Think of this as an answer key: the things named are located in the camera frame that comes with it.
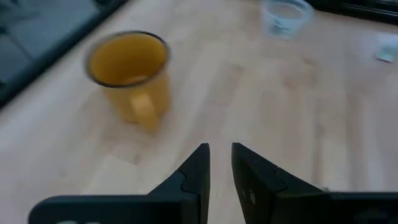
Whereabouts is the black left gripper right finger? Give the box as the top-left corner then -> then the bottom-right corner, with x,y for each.
231,142 -> 398,224

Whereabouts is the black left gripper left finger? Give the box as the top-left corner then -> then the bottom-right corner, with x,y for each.
27,142 -> 211,224

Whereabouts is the green white sweetener packet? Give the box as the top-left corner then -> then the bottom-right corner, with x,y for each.
374,32 -> 398,63

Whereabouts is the yellow enamel mug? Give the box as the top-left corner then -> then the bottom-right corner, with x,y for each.
83,30 -> 172,134

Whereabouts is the clear plastic bin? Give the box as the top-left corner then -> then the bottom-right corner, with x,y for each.
260,0 -> 315,40

